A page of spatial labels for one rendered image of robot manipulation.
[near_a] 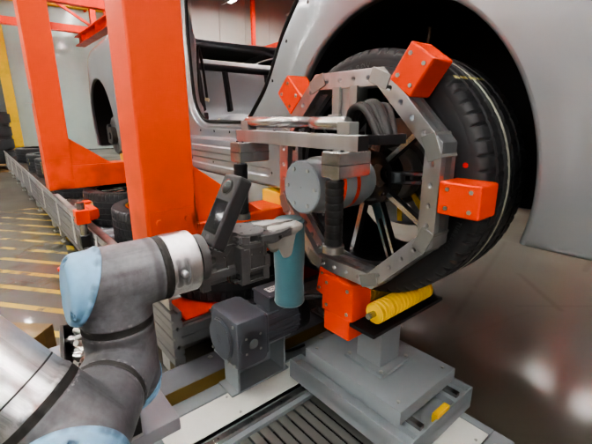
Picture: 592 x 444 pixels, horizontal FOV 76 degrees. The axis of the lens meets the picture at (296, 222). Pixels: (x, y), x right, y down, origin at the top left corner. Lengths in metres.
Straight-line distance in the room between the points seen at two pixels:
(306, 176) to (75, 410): 0.64
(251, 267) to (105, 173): 2.60
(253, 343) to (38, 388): 0.89
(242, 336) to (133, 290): 0.75
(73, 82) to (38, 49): 10.72
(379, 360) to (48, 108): 2.58
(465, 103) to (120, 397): 0.81
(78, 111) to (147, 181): 12.62
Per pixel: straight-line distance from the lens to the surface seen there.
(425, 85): 0.89
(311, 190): 0.88
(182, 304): 1.66
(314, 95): 1.07
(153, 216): 1.20
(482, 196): 0.81
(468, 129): 0.90
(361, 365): 1.34
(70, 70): 13.83
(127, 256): 0.52
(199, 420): 1.40
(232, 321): 1.23
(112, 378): 0.50
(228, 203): 0.57
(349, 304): 1.07
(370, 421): 1.26
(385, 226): 1.07
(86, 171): 3.12
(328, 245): 0.75
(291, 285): 1.08
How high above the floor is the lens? 1.01
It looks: 16 degrees down
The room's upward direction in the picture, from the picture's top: straight up
